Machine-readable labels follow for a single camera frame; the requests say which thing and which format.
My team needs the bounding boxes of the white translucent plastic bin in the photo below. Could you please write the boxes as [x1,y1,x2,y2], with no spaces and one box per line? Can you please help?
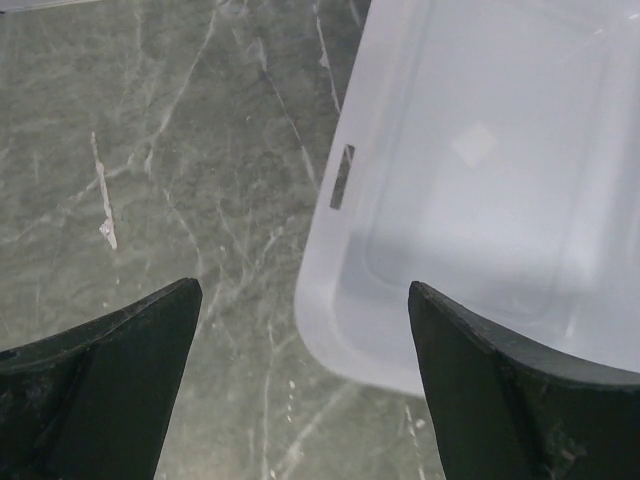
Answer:
[294,1,639,395]

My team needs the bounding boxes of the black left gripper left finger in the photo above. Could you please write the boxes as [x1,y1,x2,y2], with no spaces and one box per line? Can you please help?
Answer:
[1,278,202,479]

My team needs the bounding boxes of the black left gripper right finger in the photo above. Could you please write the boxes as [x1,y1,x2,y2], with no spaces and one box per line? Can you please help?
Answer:
[408,281,639,480]

